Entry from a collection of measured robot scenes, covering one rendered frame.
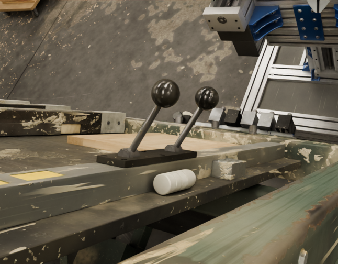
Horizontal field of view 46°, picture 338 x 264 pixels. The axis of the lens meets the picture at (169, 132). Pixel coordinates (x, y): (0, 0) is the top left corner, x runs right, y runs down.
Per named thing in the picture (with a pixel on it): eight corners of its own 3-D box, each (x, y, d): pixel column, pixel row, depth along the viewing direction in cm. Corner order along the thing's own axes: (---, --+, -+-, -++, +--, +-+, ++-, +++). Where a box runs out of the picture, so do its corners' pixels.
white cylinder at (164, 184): (169, 197, 54) (196, 189, 61) (171, 176, 54) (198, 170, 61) (151, 193, 56) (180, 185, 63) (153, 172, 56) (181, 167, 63)
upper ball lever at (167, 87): (141, 169, 57) (190, 90, 52) (125, 172, 53) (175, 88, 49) (124, 152, 58) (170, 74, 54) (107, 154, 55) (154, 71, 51)
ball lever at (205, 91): (183, 162, 67) (227, 95, 62) (171, 164, 64) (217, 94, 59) (168, 148, 68) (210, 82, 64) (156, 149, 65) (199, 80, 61)
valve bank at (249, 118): (315, 135, 146) (306, 100, 127) (307, 171, 141) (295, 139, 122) (195, 121, 172) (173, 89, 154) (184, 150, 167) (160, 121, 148)
